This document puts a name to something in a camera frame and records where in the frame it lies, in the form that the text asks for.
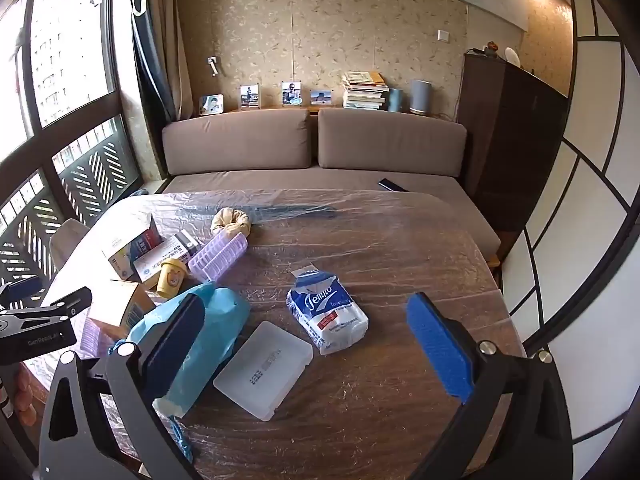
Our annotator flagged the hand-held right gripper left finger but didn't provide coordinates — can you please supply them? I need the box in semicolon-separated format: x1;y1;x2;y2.
37;291;208;480

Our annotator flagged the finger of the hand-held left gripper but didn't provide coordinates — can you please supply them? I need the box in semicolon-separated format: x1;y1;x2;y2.
0;279;45;307
37;286;94;322

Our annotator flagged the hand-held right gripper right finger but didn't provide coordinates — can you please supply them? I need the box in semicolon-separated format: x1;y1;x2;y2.
406;291;573;480

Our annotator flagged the teal drawstring bag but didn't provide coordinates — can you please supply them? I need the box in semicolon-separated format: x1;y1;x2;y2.
125;282;252;463

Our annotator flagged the translucent plastic case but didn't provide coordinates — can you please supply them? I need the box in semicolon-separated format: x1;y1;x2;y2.
213;321;315;422

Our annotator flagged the purple bristled plastic tray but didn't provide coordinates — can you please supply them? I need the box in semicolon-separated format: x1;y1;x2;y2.
187;232;249;282

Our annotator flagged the blue and white tissue pack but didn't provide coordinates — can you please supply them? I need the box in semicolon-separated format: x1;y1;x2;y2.
286;266;370;357

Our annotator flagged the person's left hand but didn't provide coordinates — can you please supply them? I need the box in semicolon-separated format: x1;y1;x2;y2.
12;360;40;422

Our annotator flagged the brown cardboard box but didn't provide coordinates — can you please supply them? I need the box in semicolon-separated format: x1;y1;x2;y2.
86;280;157;341

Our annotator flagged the grey chair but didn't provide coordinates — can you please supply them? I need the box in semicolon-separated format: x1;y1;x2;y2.
49;218;91;271

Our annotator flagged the yellow toy cup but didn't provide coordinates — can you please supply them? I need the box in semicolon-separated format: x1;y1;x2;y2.
156;258;190;298

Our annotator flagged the open white and blue box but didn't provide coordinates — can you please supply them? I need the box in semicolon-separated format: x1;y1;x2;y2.
101;214;162;281

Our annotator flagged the white mask box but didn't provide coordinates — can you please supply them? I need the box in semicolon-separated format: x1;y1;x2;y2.
132;237;191;283

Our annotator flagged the small dark and white box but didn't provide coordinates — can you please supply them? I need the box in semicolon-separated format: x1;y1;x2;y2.
175;229;206;257

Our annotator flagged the beige scrunchie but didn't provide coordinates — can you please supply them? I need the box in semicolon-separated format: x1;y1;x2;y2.
211;207;253;237

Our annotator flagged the white paper sliding screen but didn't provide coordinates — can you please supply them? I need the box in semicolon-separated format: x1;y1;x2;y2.
500;0;640;480

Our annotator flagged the brown sofa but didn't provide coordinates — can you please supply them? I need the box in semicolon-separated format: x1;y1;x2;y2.
161;109;502;266

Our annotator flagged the brown sofa back cushion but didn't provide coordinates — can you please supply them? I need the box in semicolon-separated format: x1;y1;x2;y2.
318;109;468;179
161;109;313;177

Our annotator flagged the dark wooden cabinet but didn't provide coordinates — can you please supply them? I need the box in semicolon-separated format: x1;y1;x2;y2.
457;51;571;233

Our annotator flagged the window with patterned railing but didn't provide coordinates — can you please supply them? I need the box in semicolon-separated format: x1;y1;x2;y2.
0;0;151;311

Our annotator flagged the dark blue curtain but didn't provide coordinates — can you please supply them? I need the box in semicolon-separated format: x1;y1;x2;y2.
131;5;177;121

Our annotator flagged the grey cylinder speaker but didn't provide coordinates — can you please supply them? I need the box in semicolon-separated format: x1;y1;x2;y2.
410;79;432;116

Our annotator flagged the stack of books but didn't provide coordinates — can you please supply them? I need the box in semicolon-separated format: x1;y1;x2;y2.
342;71;390;111

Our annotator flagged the beige curtain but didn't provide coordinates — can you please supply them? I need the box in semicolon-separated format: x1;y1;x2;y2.
149;0;193;121

